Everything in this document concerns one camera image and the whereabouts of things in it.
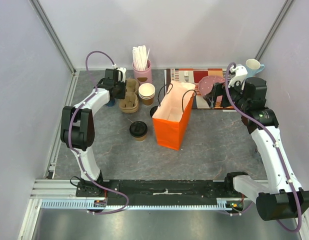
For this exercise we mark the stack of paper cups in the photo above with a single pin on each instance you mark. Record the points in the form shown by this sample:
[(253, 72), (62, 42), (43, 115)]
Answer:
[(147, 93)]

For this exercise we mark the pink dotted plate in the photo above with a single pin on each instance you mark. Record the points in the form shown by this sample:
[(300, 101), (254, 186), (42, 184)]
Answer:
[(206, 84)]

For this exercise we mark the stacked cardboard cup carriers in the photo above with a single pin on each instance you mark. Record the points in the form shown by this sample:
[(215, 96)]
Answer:
[(130, 104)]

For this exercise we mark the white wrapped straws bundle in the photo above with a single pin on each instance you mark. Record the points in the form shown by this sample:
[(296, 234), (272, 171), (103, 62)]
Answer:
[(140, 55)]

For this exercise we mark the cardboard cup carrier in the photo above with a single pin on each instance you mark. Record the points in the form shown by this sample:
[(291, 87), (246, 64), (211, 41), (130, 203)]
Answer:
[(132, 87)]

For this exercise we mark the pink straw holder cup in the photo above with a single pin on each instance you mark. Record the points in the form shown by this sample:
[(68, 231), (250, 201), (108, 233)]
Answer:
[(143, 76)]

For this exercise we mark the orange paper gift bag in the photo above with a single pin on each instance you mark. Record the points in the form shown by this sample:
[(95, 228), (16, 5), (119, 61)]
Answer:
[(172, 116)]

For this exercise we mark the pink handled fork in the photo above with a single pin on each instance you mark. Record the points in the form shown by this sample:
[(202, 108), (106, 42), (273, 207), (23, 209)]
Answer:
[(186, 76)]

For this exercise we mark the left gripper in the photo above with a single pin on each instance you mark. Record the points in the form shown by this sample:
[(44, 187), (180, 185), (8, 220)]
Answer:
[(122, 95)]

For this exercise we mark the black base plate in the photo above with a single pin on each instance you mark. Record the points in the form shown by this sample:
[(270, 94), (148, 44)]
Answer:
[(193, 191)]

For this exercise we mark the aluminium front rail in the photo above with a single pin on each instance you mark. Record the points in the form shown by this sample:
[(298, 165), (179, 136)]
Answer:
[(53, 189)]

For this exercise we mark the slotted cable duct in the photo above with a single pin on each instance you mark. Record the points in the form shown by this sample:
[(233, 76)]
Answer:
[(112, 204)]

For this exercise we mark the black plastic cup lid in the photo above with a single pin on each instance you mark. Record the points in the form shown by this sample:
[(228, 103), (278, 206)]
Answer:
[(138, 129)]

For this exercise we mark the stack of black lids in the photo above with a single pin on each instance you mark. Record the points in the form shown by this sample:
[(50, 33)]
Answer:
[(153, 110)]

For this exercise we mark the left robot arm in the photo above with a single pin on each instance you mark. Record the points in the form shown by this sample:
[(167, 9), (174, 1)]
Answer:
[(78, 129)]

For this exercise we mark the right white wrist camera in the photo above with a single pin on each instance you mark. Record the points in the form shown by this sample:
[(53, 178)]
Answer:
[(240, 73)]

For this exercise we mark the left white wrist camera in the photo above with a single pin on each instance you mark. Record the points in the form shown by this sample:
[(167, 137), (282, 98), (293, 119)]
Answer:
[(120, 73)]

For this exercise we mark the light blue mug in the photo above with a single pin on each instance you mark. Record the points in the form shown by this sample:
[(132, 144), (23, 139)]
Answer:
[(253, 67)]

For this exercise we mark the dark blue enamel mug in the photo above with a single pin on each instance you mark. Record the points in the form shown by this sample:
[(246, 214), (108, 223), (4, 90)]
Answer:
[(111, 103)]

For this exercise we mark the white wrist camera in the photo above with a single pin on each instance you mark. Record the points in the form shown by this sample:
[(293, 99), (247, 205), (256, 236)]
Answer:
[(120, 73), (240, 73)]

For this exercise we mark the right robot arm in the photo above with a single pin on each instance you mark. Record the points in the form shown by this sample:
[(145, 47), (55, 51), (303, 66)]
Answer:
[(284, 197)]

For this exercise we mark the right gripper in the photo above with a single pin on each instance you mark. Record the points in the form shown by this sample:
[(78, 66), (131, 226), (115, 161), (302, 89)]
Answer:
[(220, 90)]

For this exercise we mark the colourful patchwork placemat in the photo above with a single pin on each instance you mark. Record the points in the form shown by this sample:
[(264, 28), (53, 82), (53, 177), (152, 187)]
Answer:
[(195, 75)]

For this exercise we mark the brown paper coffee cup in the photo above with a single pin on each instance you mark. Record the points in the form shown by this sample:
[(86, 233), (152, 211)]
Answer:
[(140, 137)]

